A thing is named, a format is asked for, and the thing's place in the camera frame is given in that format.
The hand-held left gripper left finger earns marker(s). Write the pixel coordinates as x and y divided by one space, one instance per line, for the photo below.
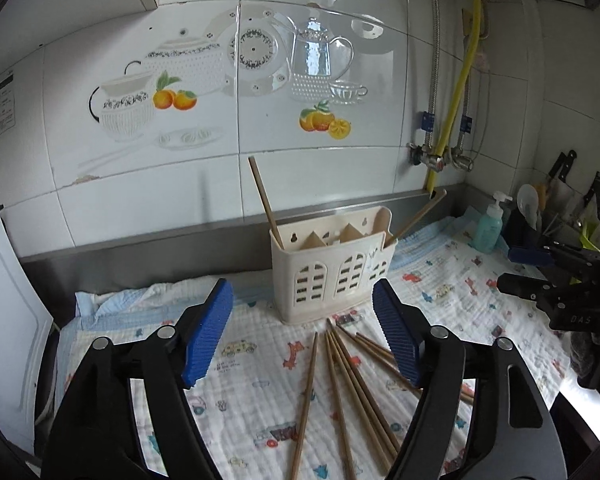
207 330

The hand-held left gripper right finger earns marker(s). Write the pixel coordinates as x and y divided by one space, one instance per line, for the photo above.
397 332

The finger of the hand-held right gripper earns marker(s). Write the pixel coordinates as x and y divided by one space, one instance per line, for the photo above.
530 256
530 287

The cream plastic chopstick holder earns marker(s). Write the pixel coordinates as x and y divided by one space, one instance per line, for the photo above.
330 280

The pile of wooden chopsticks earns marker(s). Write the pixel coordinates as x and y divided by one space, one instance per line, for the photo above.
307 400

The brown wooden chopstick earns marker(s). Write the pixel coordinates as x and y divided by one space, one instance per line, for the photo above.
420 215
262 195

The green plastic rack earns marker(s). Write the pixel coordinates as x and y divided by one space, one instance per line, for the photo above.
590 235

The black utensil holder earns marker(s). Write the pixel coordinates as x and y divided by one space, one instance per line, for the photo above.
522 235

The teal pump soap bottle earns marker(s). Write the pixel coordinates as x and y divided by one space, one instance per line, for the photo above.
486 230

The printed cartoon blanket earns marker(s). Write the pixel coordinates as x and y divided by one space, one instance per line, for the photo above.
260 360

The kitchen cleaver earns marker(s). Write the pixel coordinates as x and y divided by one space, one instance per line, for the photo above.
560 187

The dark cloth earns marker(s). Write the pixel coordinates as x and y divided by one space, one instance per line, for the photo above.
587 360

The metal pipe valves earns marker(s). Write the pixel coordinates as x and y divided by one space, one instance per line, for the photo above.
440 160

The white plastic board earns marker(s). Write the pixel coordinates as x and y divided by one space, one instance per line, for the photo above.
10 320

